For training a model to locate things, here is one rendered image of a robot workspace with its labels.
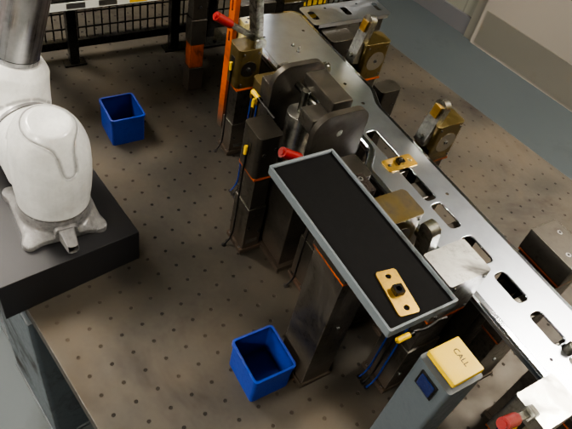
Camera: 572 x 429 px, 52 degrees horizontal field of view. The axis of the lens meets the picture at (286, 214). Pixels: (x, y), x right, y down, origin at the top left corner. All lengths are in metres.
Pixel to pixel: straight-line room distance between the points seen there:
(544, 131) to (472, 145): 1.63
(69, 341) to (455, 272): 0.81
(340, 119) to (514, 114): 2.59
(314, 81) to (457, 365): 0.63
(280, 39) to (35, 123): 0.76
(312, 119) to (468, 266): 0.41
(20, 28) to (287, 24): 0.79
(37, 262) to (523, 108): 3.02
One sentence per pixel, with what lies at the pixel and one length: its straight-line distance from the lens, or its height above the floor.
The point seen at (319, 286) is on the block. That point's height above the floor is 1.01.
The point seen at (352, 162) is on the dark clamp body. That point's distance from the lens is 1.24.
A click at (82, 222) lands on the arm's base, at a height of 0.83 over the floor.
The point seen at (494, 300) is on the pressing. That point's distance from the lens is 1.23.
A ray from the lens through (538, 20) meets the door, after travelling 3.95.
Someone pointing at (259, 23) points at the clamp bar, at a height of 1.12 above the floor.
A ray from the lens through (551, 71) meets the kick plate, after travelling 3.96.
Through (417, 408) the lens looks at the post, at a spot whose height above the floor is 1.05.
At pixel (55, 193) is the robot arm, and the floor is 0.96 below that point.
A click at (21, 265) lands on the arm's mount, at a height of 0.81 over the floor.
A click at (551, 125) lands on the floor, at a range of 3.76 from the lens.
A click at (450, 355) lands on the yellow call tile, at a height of 1.16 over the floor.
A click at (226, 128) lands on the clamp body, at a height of 0.78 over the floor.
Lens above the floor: 1.88
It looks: 47 degrees down
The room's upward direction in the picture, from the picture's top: 15 degrees clockwise
